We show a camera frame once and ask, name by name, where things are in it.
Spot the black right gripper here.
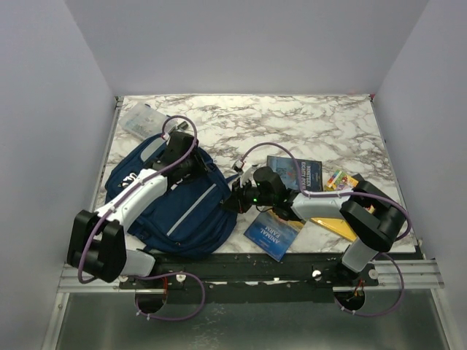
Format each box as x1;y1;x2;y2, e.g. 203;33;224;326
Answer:
222;177;275;214

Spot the navy blue student backpack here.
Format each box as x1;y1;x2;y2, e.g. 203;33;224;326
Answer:
105;134;237;259

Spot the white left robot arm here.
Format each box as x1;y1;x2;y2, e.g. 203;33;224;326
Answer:
67;131;204;288

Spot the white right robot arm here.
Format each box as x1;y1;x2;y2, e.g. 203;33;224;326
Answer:
222;166;412;286

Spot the Animal Farm book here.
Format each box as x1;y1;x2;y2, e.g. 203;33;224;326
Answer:
244;211;304;262

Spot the clear plastic organiser box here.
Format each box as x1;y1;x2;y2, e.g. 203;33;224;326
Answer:
119;103;167;140

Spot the yellow notebook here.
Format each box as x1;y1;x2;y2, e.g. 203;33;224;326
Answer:
311;217;357;242

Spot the colourful children's book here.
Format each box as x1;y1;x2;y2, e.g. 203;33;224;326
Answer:
323;170;358;192

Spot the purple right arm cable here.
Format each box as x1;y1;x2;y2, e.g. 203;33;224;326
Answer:
235;141;413;317

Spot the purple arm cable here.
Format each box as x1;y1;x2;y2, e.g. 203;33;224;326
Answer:
235;141;413;317
77;115;207;322

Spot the black mounting base plate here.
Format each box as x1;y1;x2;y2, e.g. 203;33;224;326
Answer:
72;247;426;306

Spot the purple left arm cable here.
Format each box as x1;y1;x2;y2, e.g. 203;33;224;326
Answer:
77;115;207;322

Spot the aluminium extrusion rail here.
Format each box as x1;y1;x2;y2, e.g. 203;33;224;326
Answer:
57;260;444;293

